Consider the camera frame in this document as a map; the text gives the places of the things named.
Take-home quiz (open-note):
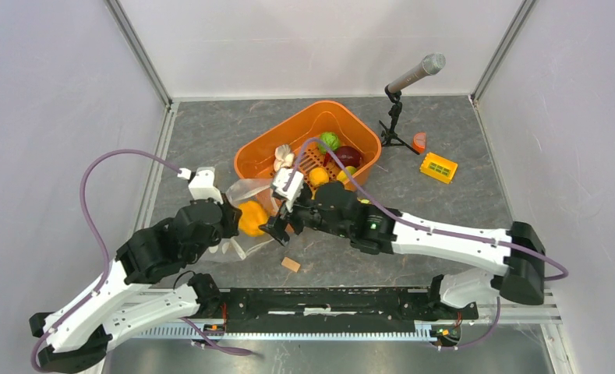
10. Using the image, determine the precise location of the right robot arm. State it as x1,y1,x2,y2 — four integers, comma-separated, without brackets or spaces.
260,182,545,318

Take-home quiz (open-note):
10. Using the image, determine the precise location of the orange plastic basket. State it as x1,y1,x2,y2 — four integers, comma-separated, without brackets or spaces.
235,101,381,185

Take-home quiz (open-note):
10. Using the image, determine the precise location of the tan wooden block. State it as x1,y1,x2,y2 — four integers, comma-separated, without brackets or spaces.
281,257,301,273

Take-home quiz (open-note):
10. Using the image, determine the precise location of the yellow toy lemon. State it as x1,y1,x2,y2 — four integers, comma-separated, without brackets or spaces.
308,167,330,188

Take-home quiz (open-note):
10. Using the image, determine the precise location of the black microphone tripod stand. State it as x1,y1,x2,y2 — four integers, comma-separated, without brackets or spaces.
379,86,420,155

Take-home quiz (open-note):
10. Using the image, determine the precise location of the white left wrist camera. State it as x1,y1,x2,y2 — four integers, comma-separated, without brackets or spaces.
177,167,224,203

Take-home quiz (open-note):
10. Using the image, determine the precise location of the white toy garlic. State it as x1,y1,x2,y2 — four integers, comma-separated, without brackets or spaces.
273,144,295,171

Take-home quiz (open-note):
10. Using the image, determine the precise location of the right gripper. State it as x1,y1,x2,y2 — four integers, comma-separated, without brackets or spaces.
260,186,352,246

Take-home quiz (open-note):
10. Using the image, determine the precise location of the dark red toy onion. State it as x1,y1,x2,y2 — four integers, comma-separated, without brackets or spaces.
334,146,363,168

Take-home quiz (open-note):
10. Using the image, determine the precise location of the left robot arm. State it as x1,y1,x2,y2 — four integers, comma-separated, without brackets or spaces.
30,198,242,373

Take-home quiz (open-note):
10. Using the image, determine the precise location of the yellow toy bell pepper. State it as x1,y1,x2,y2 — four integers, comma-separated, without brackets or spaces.
238,200,269,237

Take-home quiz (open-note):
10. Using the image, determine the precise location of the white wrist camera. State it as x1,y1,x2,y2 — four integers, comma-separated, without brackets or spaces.
177,167,224,203
270,168,304,212

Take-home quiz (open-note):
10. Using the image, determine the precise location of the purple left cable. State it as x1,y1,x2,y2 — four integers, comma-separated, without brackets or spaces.
30,149,256,372

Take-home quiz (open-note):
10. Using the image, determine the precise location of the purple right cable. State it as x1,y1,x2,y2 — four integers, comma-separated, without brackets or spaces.
286,137,570,352

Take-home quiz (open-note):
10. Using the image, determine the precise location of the silver microphone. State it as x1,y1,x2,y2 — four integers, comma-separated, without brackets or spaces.
385,53,447,94

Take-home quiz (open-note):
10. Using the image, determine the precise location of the purple cable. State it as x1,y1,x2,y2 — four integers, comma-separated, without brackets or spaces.
286,137,570,352
30,149,256,372

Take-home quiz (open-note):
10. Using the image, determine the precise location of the yellow window toy brick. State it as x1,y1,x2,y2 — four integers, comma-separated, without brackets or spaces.
419,152,458,184

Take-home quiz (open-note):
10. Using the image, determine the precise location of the polka dot zip top bag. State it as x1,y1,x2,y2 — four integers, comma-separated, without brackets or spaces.
202,178,278,263

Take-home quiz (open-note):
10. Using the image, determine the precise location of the orange semicircle toy slice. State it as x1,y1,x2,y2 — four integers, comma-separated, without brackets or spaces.
412,132,427,154

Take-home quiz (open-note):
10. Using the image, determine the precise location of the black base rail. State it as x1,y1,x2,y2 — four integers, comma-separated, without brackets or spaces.
193,287,479,333

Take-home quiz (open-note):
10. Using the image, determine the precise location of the red toy chili pepper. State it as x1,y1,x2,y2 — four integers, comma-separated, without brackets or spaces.
323,153,334,167

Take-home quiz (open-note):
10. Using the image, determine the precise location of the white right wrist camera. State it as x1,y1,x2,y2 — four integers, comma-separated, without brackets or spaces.
270,168,304,212

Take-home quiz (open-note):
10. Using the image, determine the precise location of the yellow green toy fruit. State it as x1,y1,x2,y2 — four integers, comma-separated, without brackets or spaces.
336,166,357,184

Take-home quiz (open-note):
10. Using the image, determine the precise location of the green toy lettuce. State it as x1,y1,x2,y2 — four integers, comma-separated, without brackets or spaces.
318,132,341,154

